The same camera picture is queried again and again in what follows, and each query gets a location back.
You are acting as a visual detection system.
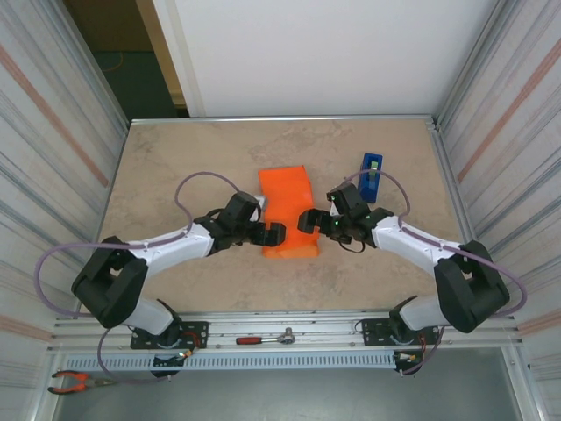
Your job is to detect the black connector module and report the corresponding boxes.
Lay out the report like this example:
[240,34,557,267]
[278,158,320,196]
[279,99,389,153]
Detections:
[151,350,196,379]
[393,350,425,377]

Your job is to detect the orange handled pliers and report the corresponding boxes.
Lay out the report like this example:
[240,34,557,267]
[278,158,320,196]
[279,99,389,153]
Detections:
[46,370,117,395]

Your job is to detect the orange cord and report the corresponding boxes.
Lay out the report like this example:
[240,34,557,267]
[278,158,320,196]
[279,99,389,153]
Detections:
[103,50,126,74]

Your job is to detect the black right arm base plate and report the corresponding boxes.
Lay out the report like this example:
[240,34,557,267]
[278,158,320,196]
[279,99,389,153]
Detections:
[361,318,439,347]

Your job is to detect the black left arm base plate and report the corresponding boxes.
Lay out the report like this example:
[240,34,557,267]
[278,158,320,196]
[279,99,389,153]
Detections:
[130,320,209,351]

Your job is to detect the blue tape dispenser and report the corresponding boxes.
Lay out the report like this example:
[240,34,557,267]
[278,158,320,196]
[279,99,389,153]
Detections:
[358,152,386,205]

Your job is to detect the white door frame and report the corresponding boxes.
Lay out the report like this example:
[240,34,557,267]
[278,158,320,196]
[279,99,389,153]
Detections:
[151,0,207,118]

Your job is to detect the orange wrapping paper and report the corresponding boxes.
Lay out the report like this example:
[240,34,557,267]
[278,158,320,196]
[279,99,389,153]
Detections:
[257,164,321,260]

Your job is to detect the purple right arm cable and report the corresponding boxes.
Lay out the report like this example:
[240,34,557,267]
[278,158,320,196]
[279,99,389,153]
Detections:
[344,169,529,376]

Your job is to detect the corrugated translucent side panel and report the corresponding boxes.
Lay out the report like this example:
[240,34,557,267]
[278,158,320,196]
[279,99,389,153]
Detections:
[433,0,561,421]
[0,0,131,421]

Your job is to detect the grey slotted cable duct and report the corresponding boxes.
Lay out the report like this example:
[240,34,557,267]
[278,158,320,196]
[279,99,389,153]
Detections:
[65,353,395,372]

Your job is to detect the red handled ratchet wrench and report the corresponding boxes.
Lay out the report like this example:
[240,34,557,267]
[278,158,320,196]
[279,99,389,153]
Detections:
[235,327,295,346]

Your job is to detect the aluminium table frame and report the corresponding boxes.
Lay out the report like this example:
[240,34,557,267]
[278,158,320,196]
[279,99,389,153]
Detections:
[46,114,527,354]

